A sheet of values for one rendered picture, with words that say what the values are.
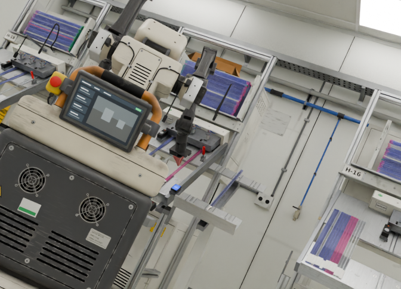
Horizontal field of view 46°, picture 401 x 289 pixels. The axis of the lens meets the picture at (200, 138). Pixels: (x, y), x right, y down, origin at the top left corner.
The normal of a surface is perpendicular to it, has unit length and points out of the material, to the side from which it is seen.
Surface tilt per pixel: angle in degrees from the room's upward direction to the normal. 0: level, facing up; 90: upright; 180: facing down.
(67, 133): 90
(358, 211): 44
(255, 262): 90
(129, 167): 90
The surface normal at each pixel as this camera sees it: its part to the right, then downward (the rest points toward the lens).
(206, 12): -0.28, -0.29
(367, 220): 0.12, -0.84
